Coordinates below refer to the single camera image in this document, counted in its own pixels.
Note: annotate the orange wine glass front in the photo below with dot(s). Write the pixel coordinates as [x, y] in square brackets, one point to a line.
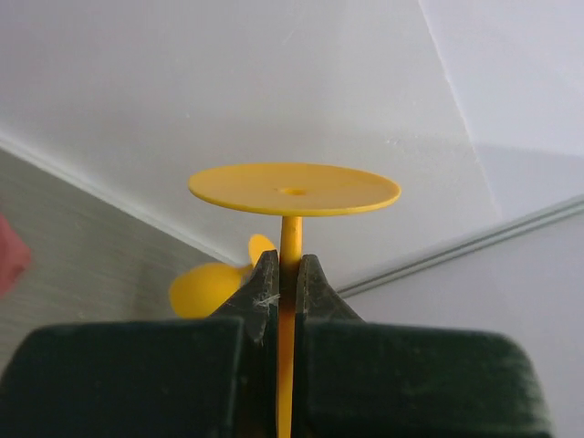
[292, 191]

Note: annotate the red printed t-shirt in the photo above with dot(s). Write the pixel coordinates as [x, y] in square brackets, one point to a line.
[15, 257]

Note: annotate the orange wine glass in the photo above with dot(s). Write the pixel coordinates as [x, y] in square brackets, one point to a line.
[292, 191]
[202, 290]

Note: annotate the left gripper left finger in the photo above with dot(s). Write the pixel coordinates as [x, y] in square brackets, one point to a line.
[255, 305]

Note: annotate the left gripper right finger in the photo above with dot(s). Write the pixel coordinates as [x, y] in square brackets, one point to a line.
[328, 357]

